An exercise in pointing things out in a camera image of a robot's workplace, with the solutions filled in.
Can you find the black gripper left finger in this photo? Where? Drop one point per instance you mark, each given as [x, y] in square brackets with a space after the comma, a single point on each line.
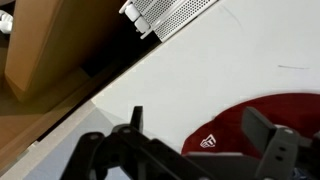
[133, 156]

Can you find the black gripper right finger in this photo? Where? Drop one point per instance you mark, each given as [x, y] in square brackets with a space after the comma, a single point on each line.
[283, 153]

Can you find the red baseball cap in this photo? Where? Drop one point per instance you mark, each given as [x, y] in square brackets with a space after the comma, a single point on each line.
[293, 110]

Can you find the large brown cardboard box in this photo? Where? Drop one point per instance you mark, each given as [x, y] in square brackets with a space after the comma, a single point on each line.
[56, 40]

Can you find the white socks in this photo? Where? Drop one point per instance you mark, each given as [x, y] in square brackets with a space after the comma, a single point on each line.
[5, 21]

